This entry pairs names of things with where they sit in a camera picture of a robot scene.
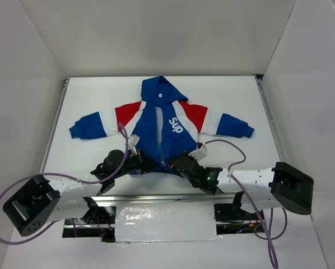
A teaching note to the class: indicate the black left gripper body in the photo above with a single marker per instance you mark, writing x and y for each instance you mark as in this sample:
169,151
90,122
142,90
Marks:
144,163

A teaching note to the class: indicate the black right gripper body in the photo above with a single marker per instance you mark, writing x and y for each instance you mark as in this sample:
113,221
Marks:
177,161

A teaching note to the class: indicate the blue white red hooded jacket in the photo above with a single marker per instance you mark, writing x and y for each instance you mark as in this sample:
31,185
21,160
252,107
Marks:
165,121

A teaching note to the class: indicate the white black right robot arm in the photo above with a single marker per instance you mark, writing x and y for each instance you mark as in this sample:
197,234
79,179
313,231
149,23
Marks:
281,186

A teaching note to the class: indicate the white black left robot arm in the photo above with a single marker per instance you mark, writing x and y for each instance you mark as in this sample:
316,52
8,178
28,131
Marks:
44,199

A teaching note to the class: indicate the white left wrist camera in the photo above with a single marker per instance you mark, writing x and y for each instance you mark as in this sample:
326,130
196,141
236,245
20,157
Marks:
133,140

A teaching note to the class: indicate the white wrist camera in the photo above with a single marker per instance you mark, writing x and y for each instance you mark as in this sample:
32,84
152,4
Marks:
133,140
200,153

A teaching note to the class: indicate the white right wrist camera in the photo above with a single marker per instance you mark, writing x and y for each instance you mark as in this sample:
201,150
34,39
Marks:
200,153

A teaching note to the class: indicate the aluminium table frame rail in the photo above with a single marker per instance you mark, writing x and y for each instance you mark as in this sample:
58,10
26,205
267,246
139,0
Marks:
239,96

